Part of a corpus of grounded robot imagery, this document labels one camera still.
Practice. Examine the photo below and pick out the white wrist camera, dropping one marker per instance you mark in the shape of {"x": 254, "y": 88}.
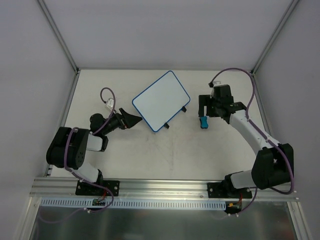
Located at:
{"x": 110, "y": 104}
{"x": 214, "y": 83}

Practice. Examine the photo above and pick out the black whiteboard foot left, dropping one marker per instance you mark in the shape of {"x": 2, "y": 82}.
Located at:
{"x": 166, "y": 125}

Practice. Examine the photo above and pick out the aluminium frame post right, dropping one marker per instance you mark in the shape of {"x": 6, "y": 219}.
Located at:
{"x": 275, "y": 34}

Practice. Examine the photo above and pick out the blue bone-shaped eraser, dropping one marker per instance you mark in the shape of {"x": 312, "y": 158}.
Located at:
{"x": 203, "y": 122}

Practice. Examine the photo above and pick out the aluminium mounting rail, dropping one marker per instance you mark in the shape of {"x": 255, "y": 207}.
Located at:
{"x": 184, "y": 190}

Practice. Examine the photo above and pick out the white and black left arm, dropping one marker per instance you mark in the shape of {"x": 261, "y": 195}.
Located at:
{"x": 69, "y": 146}

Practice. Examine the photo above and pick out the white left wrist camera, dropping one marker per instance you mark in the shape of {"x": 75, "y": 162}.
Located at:
{"x": 110, "y": 104}

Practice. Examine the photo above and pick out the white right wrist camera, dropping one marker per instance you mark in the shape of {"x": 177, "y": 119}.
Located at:
{"x": 214, "y": 83}

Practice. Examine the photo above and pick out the aluminium frame post left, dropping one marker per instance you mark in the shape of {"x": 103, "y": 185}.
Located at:
{"x": 57, "y": 33}

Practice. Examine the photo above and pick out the white slotted cable duct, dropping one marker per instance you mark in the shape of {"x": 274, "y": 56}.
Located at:
{"x": 134, "y": 203}

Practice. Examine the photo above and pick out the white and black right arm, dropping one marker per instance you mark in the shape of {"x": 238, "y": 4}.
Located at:
{"x": 273, "y": 167}

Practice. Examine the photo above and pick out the blue-framed whiteboard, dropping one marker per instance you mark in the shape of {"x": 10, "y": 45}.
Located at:
{"x": 161, "y": 101}

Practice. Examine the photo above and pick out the aluminium frame post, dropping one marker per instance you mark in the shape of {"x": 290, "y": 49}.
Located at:
{"x": 275, "y": 34}
{"x": 57, "y": 33}

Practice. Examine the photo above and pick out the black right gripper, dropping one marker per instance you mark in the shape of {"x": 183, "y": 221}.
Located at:
{"x": 207, "y": 106}

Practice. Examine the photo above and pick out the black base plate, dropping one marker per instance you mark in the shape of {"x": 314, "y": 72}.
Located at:
{"x": 220, "y": 190}
{"x": 86, "y": 189}

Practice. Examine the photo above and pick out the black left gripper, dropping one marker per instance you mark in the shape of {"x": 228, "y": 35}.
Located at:
{"x": 123, "y": 118}

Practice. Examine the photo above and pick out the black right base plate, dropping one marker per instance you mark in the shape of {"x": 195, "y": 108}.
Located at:
{"x": 220, "y": 190}

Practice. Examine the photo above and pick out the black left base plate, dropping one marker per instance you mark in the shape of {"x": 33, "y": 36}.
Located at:
{"x": 86, "y": 189}

